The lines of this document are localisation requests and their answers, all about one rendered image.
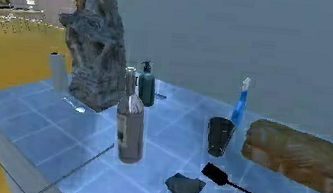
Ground brown bread loaf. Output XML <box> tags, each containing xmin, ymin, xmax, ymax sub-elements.
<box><xmin>237</xmin><ymin>116</ymin><xmax>333</xmax><ymax>193</ymax></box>

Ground dark green soap dispenser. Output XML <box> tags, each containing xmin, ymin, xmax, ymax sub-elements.
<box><xmin>136</xmin><ymin>60</ymin><xmax>158</xmax><ymax>108</ymax></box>

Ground brown glass wine bottle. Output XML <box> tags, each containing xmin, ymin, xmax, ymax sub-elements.
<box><xmin>112</xmin><ymin>65</ymin><xmax>151</xmax><ymax>166</ymax></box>

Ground black cup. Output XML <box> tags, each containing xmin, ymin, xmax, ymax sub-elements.
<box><xmin>205</xmin><ymin>115</ymin><xmax>238</xmax><ymax>160</ymax></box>

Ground blue spray bottle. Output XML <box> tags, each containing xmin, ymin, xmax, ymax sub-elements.
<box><xmin>230</xmin><ymin>75</ymin><xmax>251</xmax><ymax>128</ymax></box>

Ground grey stone statue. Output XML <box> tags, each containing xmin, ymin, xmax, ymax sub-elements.
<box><xmin>50</xmin><ymin>0</ymin><xmax>135</xmax><ymax>116</ymax></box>

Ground black spatula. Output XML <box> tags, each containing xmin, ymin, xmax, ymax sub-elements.
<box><xmin>199</xmin><ymin>161</ymin><xmax>308</xmax><ymax>193</ymax></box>

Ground dark grey cloth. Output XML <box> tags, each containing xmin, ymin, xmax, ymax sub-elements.
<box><xmin>163</xmin><ymin>171</ymin><xmax>208</xmax><ymax>193</ymax></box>

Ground silver spoon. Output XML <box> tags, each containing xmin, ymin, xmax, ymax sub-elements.
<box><xmin>61</xmin><ymin>96</ymin><xmax>88</xmax><ymax>115</ymax></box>

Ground grey pepper shaker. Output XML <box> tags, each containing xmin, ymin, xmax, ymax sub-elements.
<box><xmin>46</xmin><ymin>51</ymin><xmax>73</xmax><ymax>93</ymax></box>

